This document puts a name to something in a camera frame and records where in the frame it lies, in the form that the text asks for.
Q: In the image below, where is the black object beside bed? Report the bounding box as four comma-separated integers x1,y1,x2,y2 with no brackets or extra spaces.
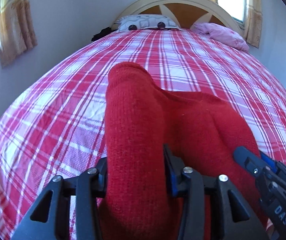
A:
91,27,115,42

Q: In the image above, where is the beige left side curtain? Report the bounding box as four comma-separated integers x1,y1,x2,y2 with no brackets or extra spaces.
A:
0,0,38,67

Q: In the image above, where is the white patterned pillow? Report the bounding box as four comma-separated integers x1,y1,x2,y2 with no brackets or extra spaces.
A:
114,14,181,31

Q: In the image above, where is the red knitted feather-pattern sweater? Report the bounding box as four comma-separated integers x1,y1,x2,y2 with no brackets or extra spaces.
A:
98,62,268,239

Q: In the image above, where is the cream wooden headboard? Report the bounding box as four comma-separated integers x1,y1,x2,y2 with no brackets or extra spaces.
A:
117,0,242,35

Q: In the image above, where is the red white plaid bedspread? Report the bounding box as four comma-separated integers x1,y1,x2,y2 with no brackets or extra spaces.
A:
0,29,286,239

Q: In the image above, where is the pink pillow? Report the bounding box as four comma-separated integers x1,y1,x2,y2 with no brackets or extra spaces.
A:
190,22,249,53

